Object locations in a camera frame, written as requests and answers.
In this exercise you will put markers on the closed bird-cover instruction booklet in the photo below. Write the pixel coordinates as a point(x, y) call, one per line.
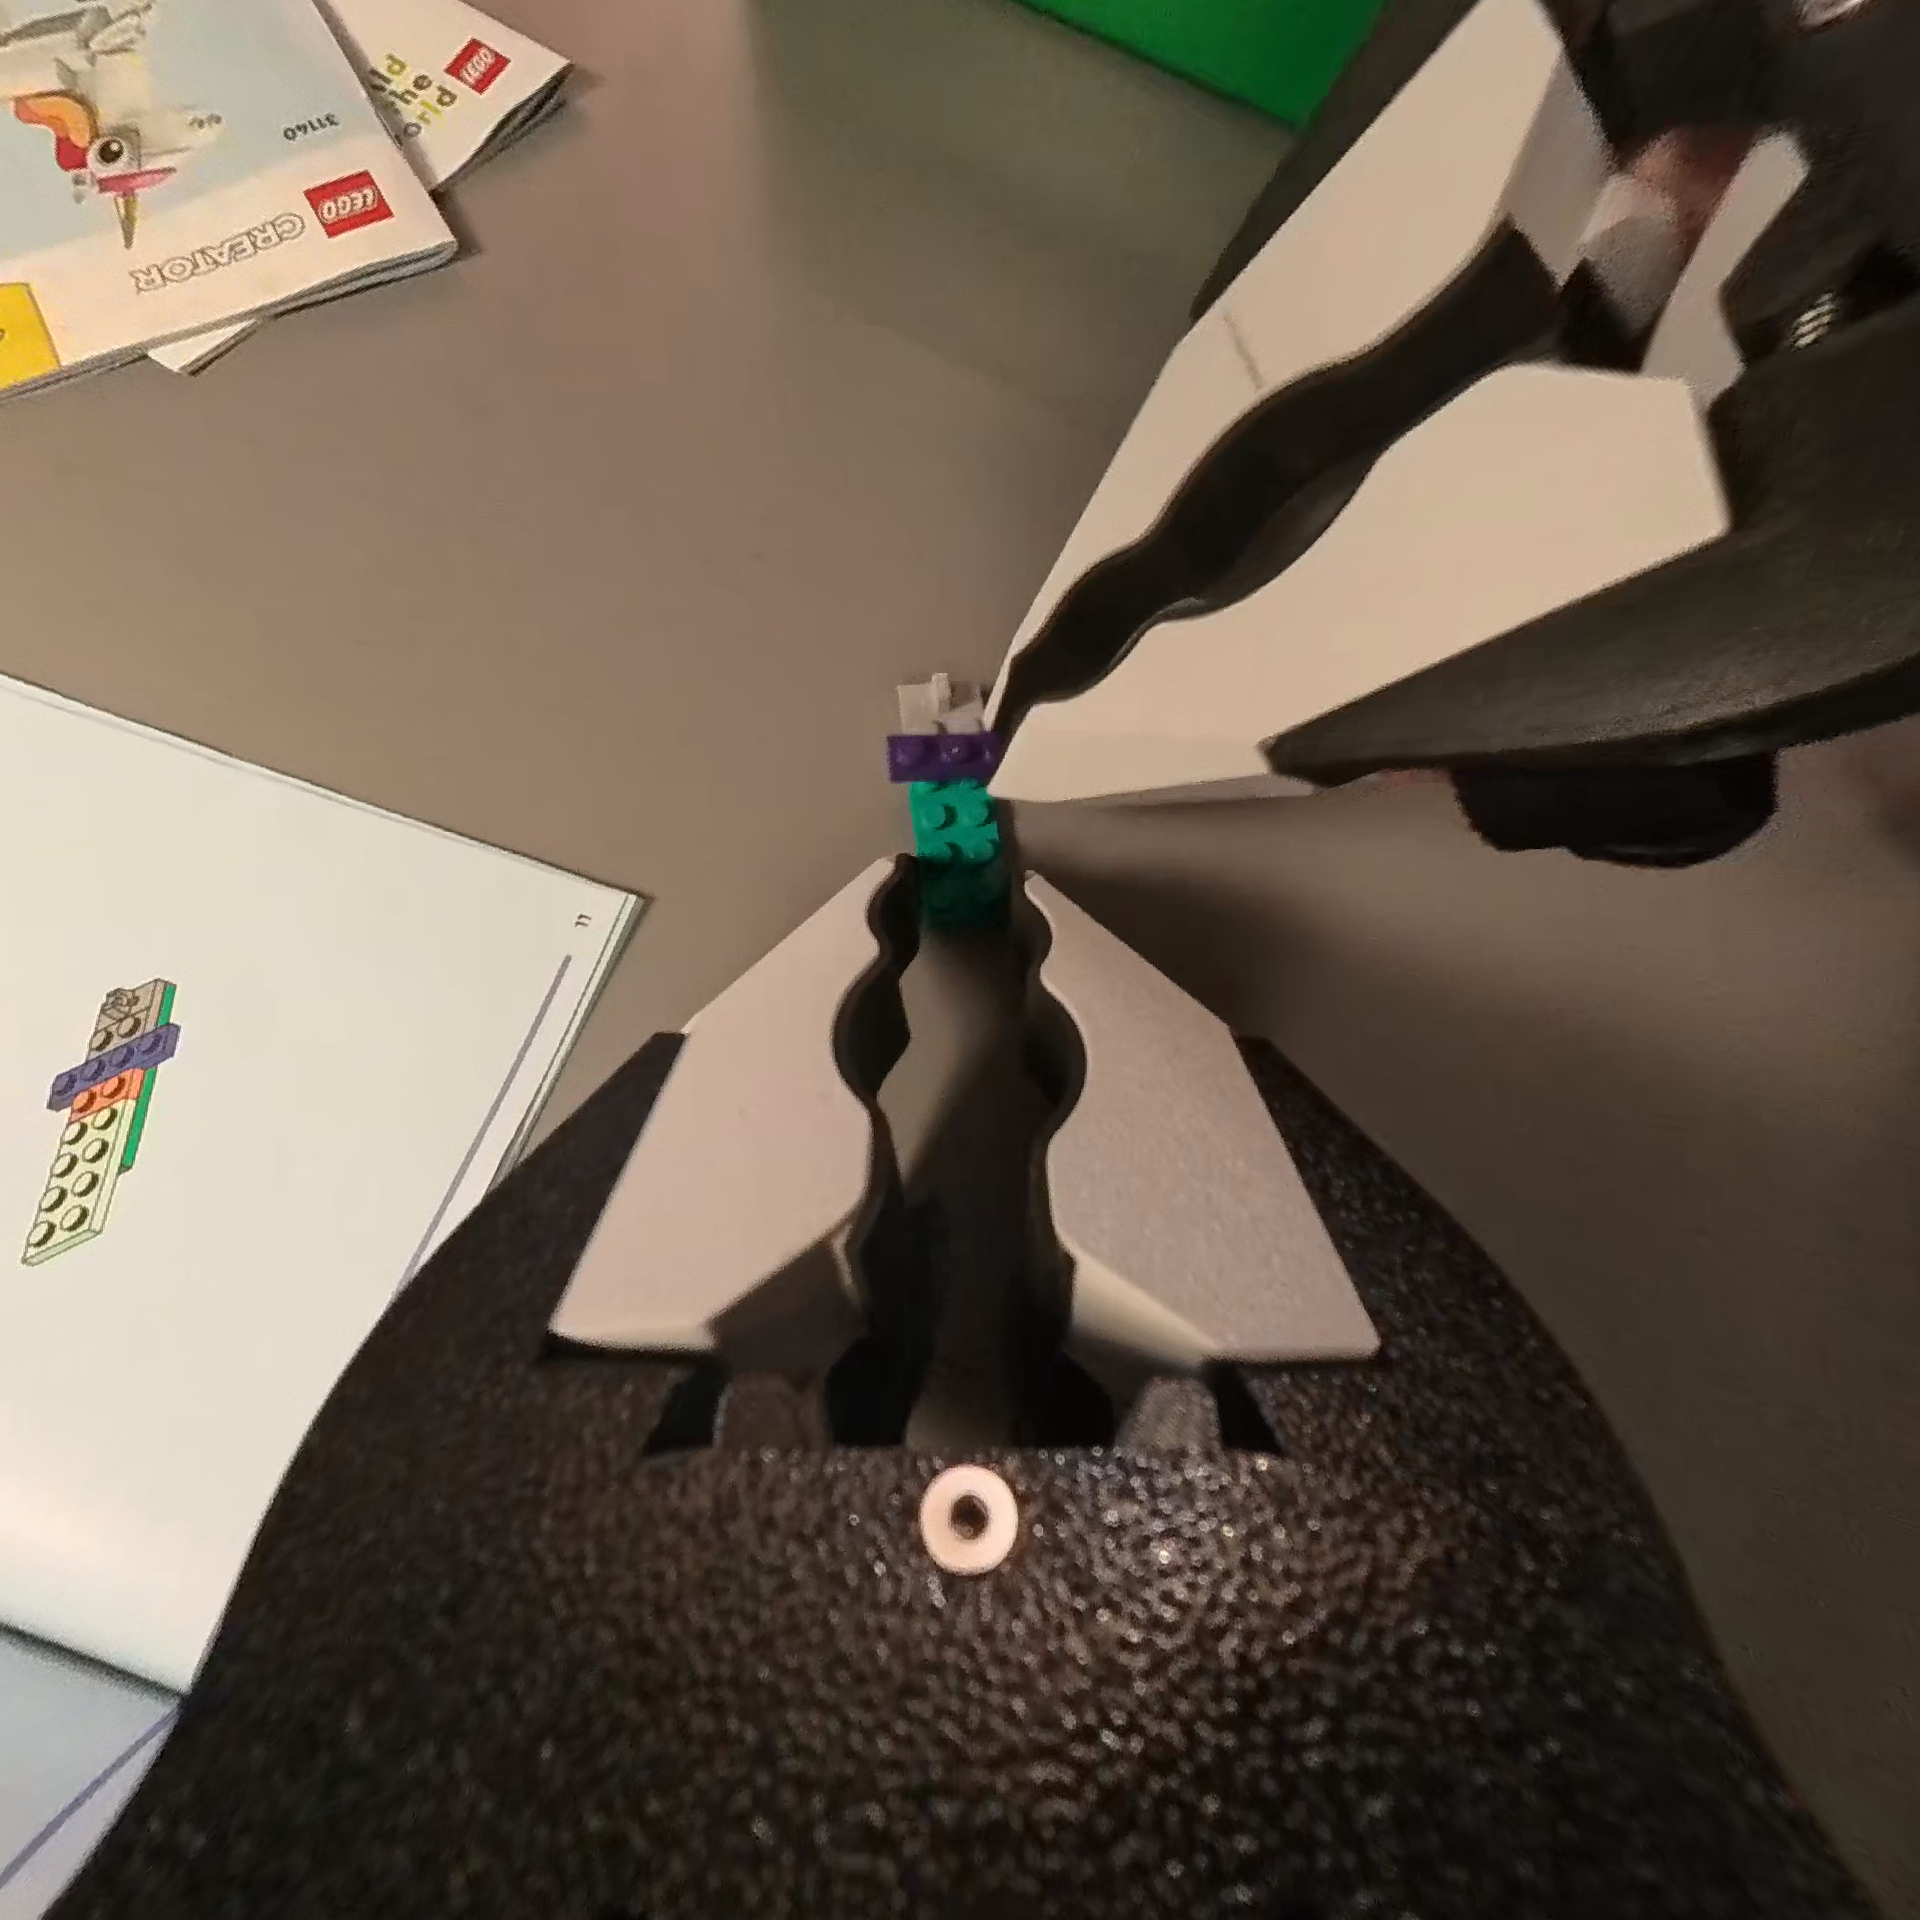
point(195, 182)

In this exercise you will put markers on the green lego plate assembly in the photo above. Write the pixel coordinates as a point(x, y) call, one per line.
point(954, 839)

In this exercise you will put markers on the green plastic bin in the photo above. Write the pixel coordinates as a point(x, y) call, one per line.
point(1201, 54)

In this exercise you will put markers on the open instruction booklet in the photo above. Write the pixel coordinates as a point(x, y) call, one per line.
point(299, 1050)

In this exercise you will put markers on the small closed instruction booklet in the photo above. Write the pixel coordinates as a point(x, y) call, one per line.
point(464, 77)

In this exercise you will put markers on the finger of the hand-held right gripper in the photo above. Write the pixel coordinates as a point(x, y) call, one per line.
point(1471, 570)
point(1380, 196)

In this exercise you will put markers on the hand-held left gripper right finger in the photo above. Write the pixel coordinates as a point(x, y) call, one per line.
point(1201, 1201)

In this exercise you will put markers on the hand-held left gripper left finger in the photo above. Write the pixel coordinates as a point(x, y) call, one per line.
point(721, 1186)

